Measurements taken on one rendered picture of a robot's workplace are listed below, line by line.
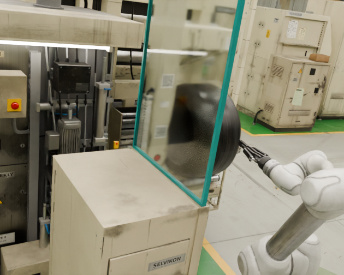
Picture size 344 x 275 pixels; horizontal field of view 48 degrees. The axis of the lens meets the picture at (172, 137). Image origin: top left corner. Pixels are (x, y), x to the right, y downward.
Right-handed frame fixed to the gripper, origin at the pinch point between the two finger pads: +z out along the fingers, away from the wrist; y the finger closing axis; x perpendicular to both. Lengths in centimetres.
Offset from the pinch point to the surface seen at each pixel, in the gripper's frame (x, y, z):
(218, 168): 22.9, 0.8, 11.7
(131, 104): 17, 24, 87
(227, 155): 12.5, -0.9, 9.5
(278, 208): 137, -163, 71
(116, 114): 18, 40, 76
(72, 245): 16, 102, -29
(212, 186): 40.2, -3.7, 16.3
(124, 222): -11, 95, -50
